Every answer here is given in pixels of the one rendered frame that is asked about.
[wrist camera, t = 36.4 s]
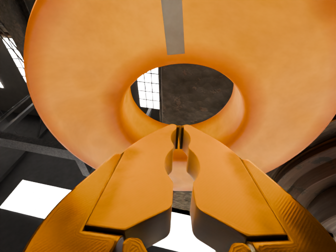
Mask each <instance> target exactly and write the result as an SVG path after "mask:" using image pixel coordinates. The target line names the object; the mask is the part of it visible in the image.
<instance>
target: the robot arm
mask: <svg viewBox="0 0 336 252"><path fill-rule="evenodd" d="M178 139H179V149H182V150H183V152H184V153H185V154H186V155H187V165H186V171H187V173H188V174H189V175H190V176H191V177H192V179H193V181H194V182H193V187H192V195H191V203H190V220H191V228H192V233H193V235H194V236H195V238H196V239H198V240H199V241H201V242H202V243H204V244H205V245H207V246H209V247H210V248H212V249H213V250H215V252H336V241H335V240H334V239H333V238H332V236H331V235H330V234H329V233H328V232H327V230H326V229H325V228H324V227H323V226H322V225H321V224H320V223H319V221H318V220H317V219H316V218H315V217H314V216H313V215H312V214H311V213H310V212H309V211H308V210H307V209H306V208H305V207H304V206H302V205H301V204H300V203H299V202H298V201H297V200H296V199H295V198H293V197H292V196H291V195H290V194H289V193H288V192H286V191H285V190H284V189H283V188H282V187H280V186H279V185H278V184H277V183H276V182H275V181H273V180H272V179H271V178H270V177H269V176H268V175H266V174H265V173H264V172H263V171H262V170H260V169H259V168H258V167H257V166H256V165H255V164H253V163H252V162H251V161H250V160H249V159H241V158H240V157H239V156H238V155H236V154H235V153H234V152H233V151H232V150H231V149H229V148H228V147H227V146H225V145H224V144H222V143H221V142H219V141H218V140H216V139H214V138H212V137H211V136H209V135H207V134H205V133H203V132H202V131H200V130H198V129H196V128H194V127H193V126H191V125H188V124H186V125H181V126H179V125H175V124H169V125H167V126H165V127H163V128H161V129H159V130H157V131H155V132H153V133H151V134H149V135H147V136H145V137H144V138H142V139H140V140H139V141H137V142H135V143H134V144H132V145H131V146H130V147H128V148H127V149H126V150H125V151H124V152H123V153H121V154H119V153H115V154H114V155H113V156H112V157H110V158H109V159H108V160H107V161H106V162H104V163H103V164H102V165H101V166H100V167H98V168H97V169H96V170H95V171H94V172H93V173H91V174H90V175H89V176H88V177H87V178H85V179H84V180H83V181H82V182H81V183H79V184H78V185H77V186H76V187H75V188H73V189H72V190H71V191H70V192H69V193H68V194H67V195H66V196H65V197H64V198H63V199H62V200H61V201H60V202H59V203H58V204H57V205H56V206H55V207H54V208H53V209H52V210H51V211H50V212H49V214H48V215H47V216H46V217H45V219H44V220H43V221H42V222H41V224H40V225H39V226H38V228H37V229H36V231H35V232H34V233H33V235H32V237H31V238H30V240H29V241H28V243H27V244H26V246H25V248H24V249H23V251H22V252H147V250H146V249H147V248H149V247H151V246H152V245H154V244H156V243H158V242H160V241H161V240H163V239H165V238H166V237H167V236H168V235H169V234H170V231H171V220H172V204H173V186H174V184H173V181H172V180H171V179H170V177H169V174H170V173H171V172H172V170H173V155H174V151H175V149H178Z"/></svg>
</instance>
